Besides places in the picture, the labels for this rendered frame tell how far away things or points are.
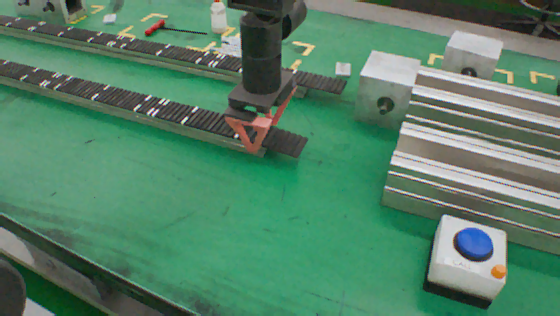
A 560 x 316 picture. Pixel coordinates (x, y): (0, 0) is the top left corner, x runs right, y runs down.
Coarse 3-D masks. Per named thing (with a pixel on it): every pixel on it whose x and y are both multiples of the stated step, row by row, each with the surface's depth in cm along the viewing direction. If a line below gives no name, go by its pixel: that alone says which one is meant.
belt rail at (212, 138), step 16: (0, 80) 87; (16, 80) 84; (48, 96) 82; (64, 96) 81; (112, 112) 77; (128, 112) 76; (160, 128) 74; (176, 128) 72; (192, 128) 71; (224, 144) 70; (240, 144) 69
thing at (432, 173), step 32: (416, 128) 60; (416, 160) 55; (448, 160) 59; (480, 160) 57; (512, 160) 55; (544, 160) 55; (384, 192) 58; (416, 192) 56; (448, 192) 54; (480, 192) 52; (512, 192) 50; (544, 192) 50; (480, 224) 55; (512, 224) 53; (544, 224) 51
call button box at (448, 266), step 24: (432, 240) 54; (456, 240) 47; (504, 240) 48; (432, 264) 47; (456, 264) 45; (480, 264) 45; (504, 264) 45; (432, 288) 48; (456, 288) 47; (480, 288) 45
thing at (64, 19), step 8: (40, 0) 109; (48, 0) 108; (56, 0) 107; (64, 0) 110; (72, 0) 113; (80, 0) 114; (40, 8) 111; (48, 8) 108; (56, 8) 109; (64, 8) 109; (72, 8) 116; (80, 8) 115; (40, 16) 113; (48, 16) 112; (56, 16) 111; (64, 16) 110; (72, 16) 112; (80, 16) 115; (64, 24) 111
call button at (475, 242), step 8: (464, 232) 47; (472, 232) 47; (480, 232) 47; (464, 240) 46; (472, 240) 46; (480, 240) 46; (488, 240) 46; (464, 248) 46; (472, 248) 45; (480, 248) 45; (488, 248) 45; (480, 256) 45
